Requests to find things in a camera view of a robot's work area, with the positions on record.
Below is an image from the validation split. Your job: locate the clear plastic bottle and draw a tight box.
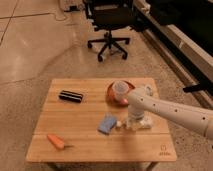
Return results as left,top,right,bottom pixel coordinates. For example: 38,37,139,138
116,116,153,131

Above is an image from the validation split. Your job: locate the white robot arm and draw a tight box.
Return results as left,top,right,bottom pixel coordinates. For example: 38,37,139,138
127,86,213,140

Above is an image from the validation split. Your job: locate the orange plate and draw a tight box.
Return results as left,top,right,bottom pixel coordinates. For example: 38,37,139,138
105,83,128,107

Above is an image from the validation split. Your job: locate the clear plastic cup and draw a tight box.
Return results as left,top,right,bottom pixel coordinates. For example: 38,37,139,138
112,81,129,101

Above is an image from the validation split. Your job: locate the blue sponge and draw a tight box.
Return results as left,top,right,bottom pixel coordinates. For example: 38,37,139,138
98,115,117,134

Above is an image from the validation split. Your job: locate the black striped eraser block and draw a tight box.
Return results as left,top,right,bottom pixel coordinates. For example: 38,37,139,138
59,90,83,103

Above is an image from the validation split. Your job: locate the wooden table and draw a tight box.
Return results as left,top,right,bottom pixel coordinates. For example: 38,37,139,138
26,78,177,164

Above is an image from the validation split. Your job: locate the black office chair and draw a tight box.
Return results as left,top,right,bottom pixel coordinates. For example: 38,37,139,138
83,0,135,62

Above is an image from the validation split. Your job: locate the orange toy carrot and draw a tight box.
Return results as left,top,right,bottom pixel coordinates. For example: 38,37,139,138
47,134,70,150

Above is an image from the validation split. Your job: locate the long dark workbench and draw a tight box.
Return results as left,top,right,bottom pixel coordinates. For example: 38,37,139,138
133,0,213,96

